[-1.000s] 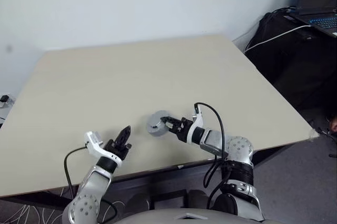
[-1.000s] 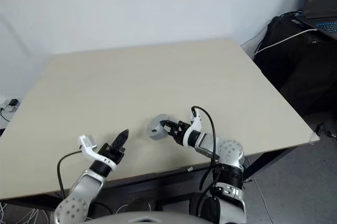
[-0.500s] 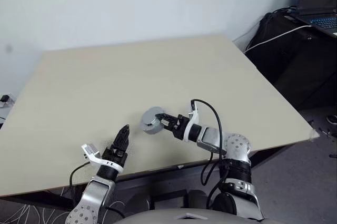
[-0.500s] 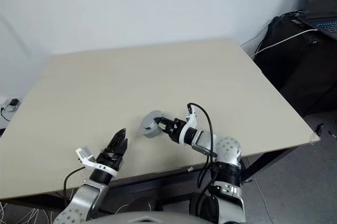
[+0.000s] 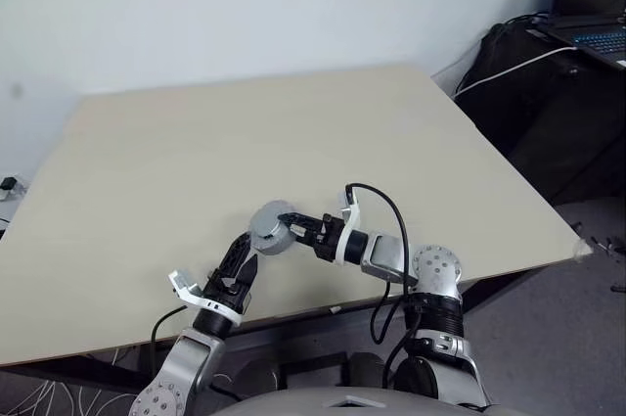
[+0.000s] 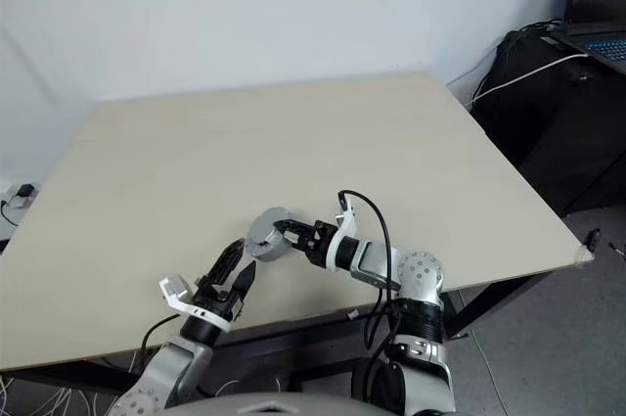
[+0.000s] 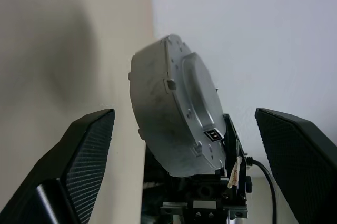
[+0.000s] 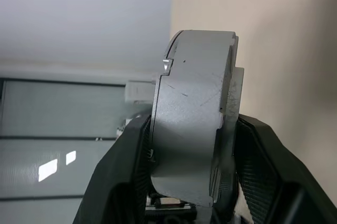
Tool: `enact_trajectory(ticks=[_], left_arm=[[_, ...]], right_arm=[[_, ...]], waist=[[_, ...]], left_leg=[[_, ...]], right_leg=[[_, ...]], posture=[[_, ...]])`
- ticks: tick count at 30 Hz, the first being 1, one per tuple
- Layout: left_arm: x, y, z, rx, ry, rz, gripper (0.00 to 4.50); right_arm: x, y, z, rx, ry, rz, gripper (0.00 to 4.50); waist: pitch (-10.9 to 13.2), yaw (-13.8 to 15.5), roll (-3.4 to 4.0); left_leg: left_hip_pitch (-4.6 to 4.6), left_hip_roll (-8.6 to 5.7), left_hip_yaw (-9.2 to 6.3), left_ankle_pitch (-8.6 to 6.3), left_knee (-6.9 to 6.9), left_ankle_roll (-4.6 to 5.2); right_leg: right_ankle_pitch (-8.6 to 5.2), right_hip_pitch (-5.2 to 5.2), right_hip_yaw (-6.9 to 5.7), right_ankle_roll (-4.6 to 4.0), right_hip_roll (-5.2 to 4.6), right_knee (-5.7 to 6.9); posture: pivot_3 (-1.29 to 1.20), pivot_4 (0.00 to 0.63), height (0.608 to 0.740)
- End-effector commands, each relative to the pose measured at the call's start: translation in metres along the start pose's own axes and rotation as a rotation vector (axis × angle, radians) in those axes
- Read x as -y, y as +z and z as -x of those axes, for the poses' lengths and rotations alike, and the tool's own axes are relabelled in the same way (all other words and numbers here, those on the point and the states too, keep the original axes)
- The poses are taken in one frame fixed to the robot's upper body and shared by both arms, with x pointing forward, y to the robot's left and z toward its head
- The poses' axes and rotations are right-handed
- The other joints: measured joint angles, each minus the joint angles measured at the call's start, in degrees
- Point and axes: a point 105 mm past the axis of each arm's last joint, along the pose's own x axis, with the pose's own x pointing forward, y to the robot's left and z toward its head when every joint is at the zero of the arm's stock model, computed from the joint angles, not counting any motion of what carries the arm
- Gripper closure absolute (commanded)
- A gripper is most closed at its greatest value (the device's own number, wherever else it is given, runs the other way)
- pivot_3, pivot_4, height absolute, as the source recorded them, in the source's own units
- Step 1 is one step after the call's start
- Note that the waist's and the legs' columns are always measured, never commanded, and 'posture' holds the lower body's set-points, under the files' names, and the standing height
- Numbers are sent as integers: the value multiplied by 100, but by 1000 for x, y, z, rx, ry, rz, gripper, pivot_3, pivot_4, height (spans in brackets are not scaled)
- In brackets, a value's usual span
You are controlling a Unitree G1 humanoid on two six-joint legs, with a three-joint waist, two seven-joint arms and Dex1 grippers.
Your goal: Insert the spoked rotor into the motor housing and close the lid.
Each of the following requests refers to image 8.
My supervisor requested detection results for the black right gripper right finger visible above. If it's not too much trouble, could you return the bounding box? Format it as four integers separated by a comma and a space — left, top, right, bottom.
229, 114, 337, 224

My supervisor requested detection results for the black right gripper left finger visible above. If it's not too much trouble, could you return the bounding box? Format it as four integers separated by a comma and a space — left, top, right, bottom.
73, 114, 155, 224

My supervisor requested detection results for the gray round motor housing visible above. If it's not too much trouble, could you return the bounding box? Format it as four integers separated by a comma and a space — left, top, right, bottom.
151, 29, 245, 207

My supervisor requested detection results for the white box-shaped object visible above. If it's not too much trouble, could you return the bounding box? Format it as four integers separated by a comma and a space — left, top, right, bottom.
124, 74, 162, 104

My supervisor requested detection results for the glass partition with dark frames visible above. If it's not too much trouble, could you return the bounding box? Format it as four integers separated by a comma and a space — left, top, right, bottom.
0, 75, 154, 224

